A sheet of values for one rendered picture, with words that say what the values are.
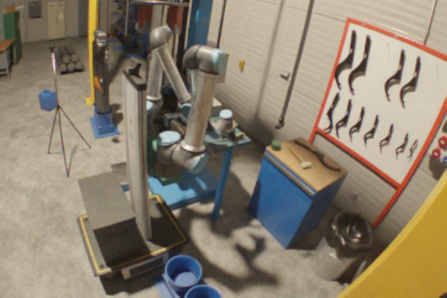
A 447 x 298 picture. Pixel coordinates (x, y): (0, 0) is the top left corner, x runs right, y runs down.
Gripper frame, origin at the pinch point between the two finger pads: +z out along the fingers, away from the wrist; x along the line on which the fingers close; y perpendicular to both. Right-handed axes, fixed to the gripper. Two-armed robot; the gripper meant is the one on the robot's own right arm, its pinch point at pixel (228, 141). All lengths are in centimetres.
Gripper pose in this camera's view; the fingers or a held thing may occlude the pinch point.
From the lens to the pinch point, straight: 201.3
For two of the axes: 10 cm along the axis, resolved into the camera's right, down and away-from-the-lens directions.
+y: -7.3, 5.6, -3.8
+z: 0.7, 6.2, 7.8
